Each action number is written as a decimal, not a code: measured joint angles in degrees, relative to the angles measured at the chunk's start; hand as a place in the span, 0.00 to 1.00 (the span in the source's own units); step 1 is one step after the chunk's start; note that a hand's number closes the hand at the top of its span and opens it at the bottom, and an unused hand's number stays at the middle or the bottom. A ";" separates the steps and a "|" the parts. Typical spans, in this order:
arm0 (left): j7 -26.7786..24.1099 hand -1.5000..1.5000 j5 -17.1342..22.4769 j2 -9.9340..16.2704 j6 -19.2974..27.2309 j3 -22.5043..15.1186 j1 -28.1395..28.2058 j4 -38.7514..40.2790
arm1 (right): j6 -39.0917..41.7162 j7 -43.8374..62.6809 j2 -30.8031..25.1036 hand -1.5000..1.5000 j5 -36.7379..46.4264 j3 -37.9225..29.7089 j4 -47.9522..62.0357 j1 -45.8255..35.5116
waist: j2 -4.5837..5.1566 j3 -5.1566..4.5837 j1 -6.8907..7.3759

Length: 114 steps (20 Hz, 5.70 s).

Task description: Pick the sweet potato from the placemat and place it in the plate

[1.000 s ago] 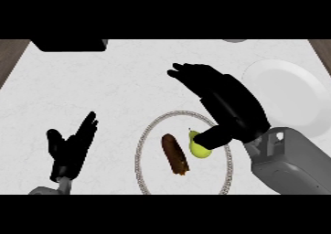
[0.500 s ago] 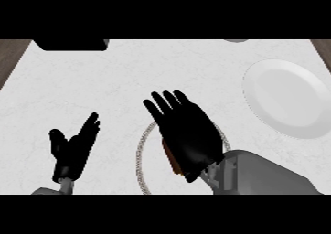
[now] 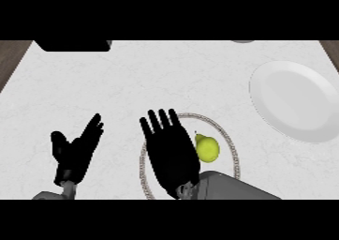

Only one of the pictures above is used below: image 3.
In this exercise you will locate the round white braided placemat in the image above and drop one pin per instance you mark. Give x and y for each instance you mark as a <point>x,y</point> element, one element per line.
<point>233,150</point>

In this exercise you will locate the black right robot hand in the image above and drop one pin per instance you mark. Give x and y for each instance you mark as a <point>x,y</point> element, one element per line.
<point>171,156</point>

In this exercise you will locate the grey round object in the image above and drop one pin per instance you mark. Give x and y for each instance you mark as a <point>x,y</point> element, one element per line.
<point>243,41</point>

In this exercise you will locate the black appliance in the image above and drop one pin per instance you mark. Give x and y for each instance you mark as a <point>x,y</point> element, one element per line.
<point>74,45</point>

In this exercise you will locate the white plate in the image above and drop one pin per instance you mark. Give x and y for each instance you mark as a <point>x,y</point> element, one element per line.
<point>298,100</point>

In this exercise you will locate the yellow-green pear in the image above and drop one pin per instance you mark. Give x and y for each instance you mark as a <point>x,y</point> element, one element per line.
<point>208,149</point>

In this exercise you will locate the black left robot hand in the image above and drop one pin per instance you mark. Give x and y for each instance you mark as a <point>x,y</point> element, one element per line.
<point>77,153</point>

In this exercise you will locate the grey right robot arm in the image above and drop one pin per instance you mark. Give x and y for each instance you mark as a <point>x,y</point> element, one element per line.
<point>232,187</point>

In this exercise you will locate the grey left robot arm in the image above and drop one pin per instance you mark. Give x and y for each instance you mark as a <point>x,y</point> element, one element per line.
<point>61,192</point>

